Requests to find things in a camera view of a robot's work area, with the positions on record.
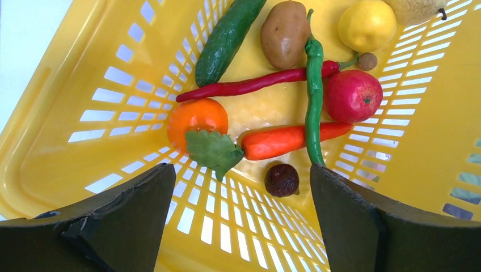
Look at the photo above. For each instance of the red chili pepper toy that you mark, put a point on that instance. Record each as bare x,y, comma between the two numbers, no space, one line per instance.
247,86

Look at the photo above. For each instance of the green cucumber toy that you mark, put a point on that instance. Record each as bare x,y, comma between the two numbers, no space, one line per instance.
225,40

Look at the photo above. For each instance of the small orange toy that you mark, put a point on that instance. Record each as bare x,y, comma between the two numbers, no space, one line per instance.
201,114

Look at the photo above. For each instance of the small brown nut toy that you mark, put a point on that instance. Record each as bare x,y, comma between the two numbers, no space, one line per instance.
367,61

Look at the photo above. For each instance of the yellow plastic basket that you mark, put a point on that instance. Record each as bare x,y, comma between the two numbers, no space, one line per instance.
94,112

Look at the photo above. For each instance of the orange carrot toy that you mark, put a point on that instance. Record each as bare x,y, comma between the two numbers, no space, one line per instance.
219,153

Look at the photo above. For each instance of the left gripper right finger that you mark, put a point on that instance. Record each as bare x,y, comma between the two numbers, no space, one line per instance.
363,230

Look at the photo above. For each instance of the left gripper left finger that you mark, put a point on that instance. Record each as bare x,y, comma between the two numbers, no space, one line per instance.
119,229

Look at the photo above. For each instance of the green bean toy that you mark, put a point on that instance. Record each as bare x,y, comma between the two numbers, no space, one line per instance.
315,55

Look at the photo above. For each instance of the yellow pear toy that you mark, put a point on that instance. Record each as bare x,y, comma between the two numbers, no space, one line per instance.
415,12

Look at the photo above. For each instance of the dark dried date toy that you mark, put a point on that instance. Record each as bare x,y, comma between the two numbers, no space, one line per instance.
282,180

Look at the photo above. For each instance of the yellow lemon toy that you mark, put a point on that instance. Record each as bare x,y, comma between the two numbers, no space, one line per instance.
367,26

